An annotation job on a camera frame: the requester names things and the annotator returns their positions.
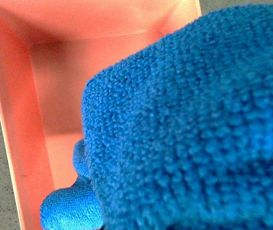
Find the blue microfiber cloth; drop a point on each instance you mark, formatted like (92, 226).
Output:
(178, 136)

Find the pink plastic bin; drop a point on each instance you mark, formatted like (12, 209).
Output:
(49, 49)

